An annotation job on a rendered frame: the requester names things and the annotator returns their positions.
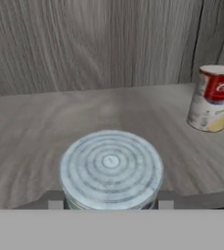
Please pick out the silver ringed-lid food can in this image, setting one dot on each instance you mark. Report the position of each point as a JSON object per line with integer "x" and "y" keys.
{"x": 111, "y": 169}

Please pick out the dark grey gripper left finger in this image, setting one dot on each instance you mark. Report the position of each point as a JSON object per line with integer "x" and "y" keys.
{"x": 53, "y": 200}

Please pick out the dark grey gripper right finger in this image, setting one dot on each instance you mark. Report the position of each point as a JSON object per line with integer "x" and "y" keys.
{"x": 178, "y": 200}

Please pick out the red and white soup can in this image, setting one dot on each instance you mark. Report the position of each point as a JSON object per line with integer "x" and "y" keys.
{"x": 212, "y": 97}

